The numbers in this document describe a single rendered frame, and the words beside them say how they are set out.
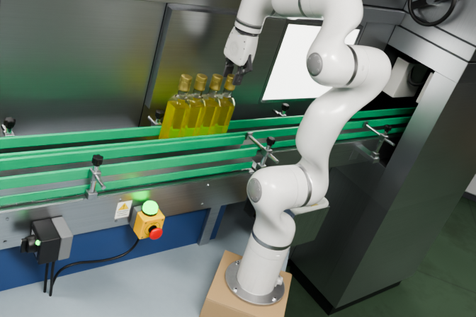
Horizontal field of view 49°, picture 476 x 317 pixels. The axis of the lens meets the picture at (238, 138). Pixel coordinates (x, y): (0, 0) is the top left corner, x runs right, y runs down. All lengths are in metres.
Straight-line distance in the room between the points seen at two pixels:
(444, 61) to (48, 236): 1.64
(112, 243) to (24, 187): 0.38
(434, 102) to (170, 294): 1.33
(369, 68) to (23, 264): 1.04
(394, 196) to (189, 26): 1.28
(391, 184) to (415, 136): 0.25
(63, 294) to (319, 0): 1.05
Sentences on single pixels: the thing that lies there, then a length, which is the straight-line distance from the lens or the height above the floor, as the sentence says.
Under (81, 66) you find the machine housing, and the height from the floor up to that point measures 1.29.
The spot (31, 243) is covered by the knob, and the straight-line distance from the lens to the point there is 1.40.
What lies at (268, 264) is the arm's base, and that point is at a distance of 1.53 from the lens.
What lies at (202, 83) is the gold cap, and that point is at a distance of 1.59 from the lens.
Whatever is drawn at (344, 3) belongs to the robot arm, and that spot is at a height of 1.71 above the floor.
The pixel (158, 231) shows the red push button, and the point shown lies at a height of 0.97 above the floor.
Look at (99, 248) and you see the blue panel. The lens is 1.62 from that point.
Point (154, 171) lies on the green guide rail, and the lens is 1.51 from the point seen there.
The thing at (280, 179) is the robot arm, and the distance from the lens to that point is 1.35.
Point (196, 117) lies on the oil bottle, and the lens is 1.63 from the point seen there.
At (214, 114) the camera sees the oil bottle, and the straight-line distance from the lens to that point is 1.66.
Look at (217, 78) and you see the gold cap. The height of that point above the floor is 1.33.
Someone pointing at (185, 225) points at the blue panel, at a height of 0.85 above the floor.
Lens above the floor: 1.93
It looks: 28 degrees down
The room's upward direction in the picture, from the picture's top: 19 degrees clockwise
